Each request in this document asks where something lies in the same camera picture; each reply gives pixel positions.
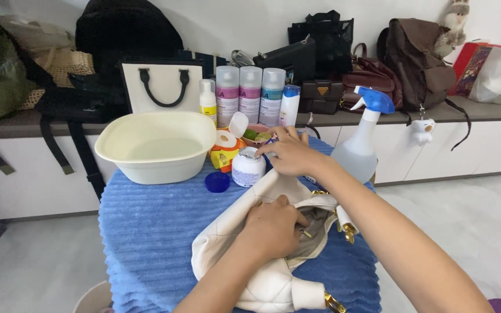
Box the navy blue bag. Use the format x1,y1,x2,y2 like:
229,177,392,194
178,49,228,80

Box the white tote black handles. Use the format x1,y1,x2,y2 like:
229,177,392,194
119,57,204,115

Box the grey plush doll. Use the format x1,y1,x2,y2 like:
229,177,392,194
433,0,470,60

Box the pink label spray can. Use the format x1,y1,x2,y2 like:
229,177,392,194
215,65,241,128
239,66,263,125

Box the black bag with long straps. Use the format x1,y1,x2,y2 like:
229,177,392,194
34,73,130,201

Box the person's right hand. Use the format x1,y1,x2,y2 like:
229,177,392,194
255,125,335,179

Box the white jar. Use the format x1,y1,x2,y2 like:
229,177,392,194
232,146,267,188

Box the silver shiny pouch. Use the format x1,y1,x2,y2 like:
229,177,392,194
230,49,256,68

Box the white round bin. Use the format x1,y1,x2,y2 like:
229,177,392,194
73,280,115,313

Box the brown backpack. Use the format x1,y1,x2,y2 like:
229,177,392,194
377,17,472,152

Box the black leather handbag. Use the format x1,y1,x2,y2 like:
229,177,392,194
253,35,317,86

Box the white plush keychain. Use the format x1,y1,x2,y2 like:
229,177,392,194
409,104,436,147

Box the blue label spray can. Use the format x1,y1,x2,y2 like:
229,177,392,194
259,68,287,128

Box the white quilted handbag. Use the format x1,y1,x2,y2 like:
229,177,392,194
191,167,360,313

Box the beige fabric bag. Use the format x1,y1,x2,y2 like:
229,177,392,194
0,7,76,54

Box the black backpack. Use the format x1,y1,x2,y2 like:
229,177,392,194
75,0,185,88

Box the white low cabinet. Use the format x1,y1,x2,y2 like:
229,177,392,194
0,95,501,221

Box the orange yellow toy dispenser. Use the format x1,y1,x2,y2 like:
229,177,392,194
208,112,250,173

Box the blue jar cap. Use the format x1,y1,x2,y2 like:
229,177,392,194
205,172,231,193

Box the white bottle blue cap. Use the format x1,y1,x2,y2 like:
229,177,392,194
278,84,302,128

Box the woven straw bag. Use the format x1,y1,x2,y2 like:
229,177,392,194
18,47,96,110

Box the cream plastic basin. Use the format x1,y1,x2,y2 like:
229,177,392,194
94,111,217,185

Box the clear spray bottle blue trigger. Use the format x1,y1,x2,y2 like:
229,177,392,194
330,86,396,184

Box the red patterned paper bag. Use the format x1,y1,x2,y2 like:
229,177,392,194
448,41,501,97

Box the blue ribbed fleece cloth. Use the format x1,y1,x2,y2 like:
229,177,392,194
98,135,382,313

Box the pink bowl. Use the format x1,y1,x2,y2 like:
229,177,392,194
240,124,278,149

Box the black mesh tote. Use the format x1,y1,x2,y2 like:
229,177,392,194
288,10,355,75

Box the small yellow foam pump bottle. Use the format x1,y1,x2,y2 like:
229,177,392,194
199,79,218,127

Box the person's left hand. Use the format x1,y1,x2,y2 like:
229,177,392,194
242,194,311,261

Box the small dark brown bag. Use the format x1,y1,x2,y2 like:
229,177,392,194
298,79,345,115

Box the white plastic bag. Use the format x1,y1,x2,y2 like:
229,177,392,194
468,45,501,106

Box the burgundy leather handbag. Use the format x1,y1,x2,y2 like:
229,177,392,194
340,43,404,115

